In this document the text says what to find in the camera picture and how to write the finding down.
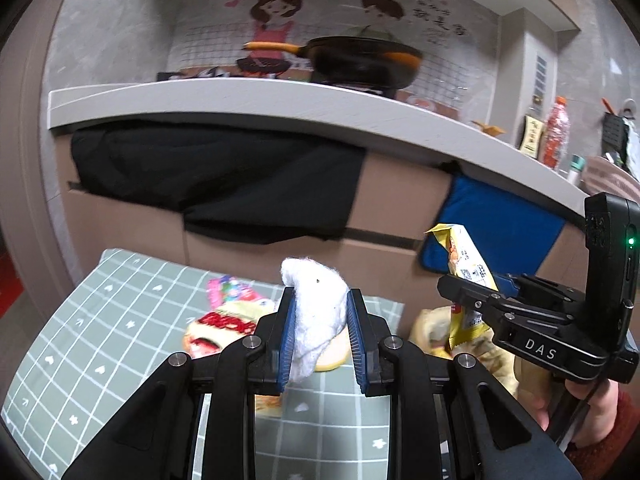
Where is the small white bottle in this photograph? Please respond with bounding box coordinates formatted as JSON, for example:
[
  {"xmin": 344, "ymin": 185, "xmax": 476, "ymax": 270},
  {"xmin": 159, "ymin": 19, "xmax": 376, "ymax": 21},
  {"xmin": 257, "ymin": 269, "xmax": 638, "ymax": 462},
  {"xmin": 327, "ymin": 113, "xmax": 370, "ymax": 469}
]
[{"xmin": 566, "ymin": 155, "xmax": 587, "ymax": 185}]

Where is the white vent grille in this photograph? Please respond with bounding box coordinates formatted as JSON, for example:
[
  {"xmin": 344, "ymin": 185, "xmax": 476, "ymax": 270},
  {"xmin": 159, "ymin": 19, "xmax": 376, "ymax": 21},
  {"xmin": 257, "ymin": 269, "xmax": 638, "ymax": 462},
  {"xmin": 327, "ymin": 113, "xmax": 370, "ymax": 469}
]
[{"xmin": 532, "ymin": 52, "xmax": 551, "ymax": 106}]

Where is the white plastic bag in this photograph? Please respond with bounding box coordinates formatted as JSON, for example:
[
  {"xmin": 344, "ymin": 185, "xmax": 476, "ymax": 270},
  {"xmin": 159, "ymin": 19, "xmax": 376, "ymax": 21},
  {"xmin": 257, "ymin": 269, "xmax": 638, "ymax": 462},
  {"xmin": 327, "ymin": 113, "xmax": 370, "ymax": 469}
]
[{"xmin": 625, "ymin": 120, "xmax": 640, "ymax": 181}]

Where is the white tissue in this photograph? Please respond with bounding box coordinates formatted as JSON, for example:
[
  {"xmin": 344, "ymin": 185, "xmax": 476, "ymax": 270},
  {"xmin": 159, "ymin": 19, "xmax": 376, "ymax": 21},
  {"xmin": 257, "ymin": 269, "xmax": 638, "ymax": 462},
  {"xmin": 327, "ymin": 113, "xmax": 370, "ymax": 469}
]
[{"xmin": 279, "ymin": 256, "xmax": 351, "ymax": 381}]

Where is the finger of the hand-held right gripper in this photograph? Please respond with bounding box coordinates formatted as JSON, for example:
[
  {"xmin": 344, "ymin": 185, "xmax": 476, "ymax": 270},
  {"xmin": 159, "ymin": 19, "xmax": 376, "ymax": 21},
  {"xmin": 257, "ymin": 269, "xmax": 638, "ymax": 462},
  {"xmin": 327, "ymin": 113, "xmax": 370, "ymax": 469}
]
[
  {"xmin": 492, "ymin": 272, "xmax": 586, "ymax": 311},
  {"xmin": 436, "ymin": 274, "xmax": 516, "ymax": 331}
]

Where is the yellow sponge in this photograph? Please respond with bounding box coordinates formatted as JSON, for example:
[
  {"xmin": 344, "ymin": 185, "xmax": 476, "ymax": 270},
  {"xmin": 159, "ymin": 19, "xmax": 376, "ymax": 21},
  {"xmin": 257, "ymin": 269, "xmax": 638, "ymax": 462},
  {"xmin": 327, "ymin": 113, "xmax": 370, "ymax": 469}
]
[{"xmin": 315, "ymin": 332, "xmax": 352, "ymax": 373}]

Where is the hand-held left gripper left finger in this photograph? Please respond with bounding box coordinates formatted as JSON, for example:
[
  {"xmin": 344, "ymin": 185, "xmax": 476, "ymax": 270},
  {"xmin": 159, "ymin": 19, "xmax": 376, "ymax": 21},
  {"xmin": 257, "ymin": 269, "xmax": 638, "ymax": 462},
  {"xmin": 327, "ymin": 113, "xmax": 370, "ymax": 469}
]
[{"xmin": 62, "ymin": 285, "xmax": 296, "ymax": 480}]

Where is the black wok with orange handle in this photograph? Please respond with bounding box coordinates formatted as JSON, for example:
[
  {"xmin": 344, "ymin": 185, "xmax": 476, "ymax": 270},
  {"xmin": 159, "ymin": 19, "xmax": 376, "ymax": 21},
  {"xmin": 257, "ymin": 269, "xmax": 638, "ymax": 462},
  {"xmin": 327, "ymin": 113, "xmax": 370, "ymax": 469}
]
[{"xmin": 242, "ymin": 36, "xmax": 425, "ymax": 91}]

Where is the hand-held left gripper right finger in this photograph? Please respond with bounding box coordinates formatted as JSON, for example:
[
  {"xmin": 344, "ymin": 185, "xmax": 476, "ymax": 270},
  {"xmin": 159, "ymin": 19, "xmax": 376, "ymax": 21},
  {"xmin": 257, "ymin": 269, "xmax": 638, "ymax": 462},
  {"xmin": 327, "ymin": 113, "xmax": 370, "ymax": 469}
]
[{"xmin": 347, "ymin": 287, "xmax": 583, "ymax": 480}]

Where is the black cloth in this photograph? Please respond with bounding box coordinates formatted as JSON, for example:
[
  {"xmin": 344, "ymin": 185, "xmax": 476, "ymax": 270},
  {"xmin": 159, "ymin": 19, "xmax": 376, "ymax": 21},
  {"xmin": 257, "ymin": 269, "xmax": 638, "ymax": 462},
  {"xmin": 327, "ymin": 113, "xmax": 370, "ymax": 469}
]
[{"xmin": 70, "ymin": 125, "xmax": 368, "ymax": 246}]

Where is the green checked tablecloth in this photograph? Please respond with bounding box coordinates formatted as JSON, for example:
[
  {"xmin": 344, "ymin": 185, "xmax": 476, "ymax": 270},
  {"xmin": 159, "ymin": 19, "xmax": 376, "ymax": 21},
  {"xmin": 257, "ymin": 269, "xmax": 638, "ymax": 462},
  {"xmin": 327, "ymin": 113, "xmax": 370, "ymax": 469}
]
[{"xmin": 0, "ymin": 247, "xmax": 406, "ymax": 480}]

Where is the plastic bottle with red contents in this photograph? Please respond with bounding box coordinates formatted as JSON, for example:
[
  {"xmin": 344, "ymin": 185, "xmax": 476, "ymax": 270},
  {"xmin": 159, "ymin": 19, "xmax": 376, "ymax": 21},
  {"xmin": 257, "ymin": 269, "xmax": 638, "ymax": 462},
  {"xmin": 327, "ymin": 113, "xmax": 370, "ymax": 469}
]
[{"xmin": 542, "ymin": 96, "xmax": 571, "ymax": 171}]

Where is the black utensil holder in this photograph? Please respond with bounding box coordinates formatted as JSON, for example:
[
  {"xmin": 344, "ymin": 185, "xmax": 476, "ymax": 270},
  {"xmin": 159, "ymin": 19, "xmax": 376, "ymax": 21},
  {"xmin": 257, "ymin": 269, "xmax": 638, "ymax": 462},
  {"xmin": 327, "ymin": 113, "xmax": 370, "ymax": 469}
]
[{"xmin": 601, "ymin": 112, "xmax": 633, "ymax": 166}]

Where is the yellow plastic bag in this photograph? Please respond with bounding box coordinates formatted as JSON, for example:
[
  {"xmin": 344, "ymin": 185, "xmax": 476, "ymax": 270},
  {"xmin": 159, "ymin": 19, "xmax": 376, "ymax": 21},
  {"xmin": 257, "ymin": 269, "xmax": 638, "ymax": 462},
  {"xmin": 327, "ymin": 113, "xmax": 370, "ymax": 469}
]
[{"xmin": 410, "ymin": 307, "xmax": 523, "ymax": 396}]

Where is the red and white snack wrapper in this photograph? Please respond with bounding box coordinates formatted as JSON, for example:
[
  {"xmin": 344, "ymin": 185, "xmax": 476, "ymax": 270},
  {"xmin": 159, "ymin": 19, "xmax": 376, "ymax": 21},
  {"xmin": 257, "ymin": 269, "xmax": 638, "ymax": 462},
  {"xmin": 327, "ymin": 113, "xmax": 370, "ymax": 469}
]
[{"xmin": 184, "ymin": 300, "xmax": 278, "ymax": 361}]

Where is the pink wrapper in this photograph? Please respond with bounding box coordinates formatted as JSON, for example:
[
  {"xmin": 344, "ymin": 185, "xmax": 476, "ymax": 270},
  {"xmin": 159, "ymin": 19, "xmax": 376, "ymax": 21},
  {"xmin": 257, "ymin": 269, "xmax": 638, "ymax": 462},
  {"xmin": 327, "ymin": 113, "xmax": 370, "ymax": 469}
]
[{"xmin": 206, "ymin": 275, "xmax": 273, "ymax": 311}]

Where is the person's right forearm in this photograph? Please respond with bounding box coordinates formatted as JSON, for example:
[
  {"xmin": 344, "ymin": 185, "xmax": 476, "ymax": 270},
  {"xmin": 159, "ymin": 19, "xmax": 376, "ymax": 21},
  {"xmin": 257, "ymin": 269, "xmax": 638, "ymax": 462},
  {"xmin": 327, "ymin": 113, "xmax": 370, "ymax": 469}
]
[{"xmin": 565, "ymin": 390, "xmax": 640, "ymax": 480}]

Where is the cartoon wall sticker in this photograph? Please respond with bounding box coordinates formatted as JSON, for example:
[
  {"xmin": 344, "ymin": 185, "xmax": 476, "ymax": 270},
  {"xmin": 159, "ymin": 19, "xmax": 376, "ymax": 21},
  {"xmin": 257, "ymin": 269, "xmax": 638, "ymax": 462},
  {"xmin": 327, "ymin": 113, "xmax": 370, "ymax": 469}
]
[{"xmin": 167, "ymin": 0, "xmax": 501, "ymax": 126}]

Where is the person's right hand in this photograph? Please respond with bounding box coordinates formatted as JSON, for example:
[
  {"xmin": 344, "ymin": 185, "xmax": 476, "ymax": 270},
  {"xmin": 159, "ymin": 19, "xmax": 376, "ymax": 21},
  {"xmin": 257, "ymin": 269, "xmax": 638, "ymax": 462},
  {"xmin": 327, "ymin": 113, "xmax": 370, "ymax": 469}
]
[{"xmin": 525, "ymin": 382, "xmax": 623, "ymax": 453}]

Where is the oil bottle with yellow label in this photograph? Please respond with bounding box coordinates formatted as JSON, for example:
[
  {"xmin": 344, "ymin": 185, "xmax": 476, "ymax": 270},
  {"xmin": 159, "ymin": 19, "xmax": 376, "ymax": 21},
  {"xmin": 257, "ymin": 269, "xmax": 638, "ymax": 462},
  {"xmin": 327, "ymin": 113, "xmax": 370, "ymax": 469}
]
[{"xmin": 520, "ymin": 115, "xmax": 546, "ymax": 157}]

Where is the blue towel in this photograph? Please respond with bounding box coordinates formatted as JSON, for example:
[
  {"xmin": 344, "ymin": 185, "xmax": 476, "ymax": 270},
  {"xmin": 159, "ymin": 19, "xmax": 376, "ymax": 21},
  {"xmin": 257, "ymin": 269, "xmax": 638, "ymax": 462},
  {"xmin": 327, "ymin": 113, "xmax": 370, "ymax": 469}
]
[{"xmin": 419, "ymin": 160, "xmax": 568, "ymax": 286}]

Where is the pink plastic basket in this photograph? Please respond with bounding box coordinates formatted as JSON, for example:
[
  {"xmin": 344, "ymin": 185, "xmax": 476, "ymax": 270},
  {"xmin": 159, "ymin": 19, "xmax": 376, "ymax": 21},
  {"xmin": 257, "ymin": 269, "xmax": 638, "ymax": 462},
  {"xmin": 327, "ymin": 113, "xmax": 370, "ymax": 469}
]
[{"xmin": 585, "ymin": 155, "xmax": 640, "ymax": 198}]

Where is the yellow snack packet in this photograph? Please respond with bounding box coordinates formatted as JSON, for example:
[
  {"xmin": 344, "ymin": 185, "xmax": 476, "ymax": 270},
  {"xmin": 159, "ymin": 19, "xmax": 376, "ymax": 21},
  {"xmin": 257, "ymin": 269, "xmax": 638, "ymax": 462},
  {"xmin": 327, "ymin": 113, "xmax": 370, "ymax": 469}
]
[{"xmin": 424, "ymin": 223, "xmax": 501, "ymax": 351}]

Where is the grey kitchen countertop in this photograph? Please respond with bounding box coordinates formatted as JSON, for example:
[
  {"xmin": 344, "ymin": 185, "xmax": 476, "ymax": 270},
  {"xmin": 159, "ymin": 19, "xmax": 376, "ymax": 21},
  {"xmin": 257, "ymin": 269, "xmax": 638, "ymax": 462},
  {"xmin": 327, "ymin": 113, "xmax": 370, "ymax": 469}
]
[{"xmin": 48, "ymin": 80, "xmax": 593, "ymax": 211}]

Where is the gas stove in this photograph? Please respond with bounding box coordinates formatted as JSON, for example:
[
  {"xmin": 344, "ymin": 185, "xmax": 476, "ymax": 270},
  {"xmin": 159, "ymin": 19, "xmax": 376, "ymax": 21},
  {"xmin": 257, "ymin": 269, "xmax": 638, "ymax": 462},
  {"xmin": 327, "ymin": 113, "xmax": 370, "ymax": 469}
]
[{"xmin": 157, "ymin": 66, "xmax": 401, "ymax": 98}]

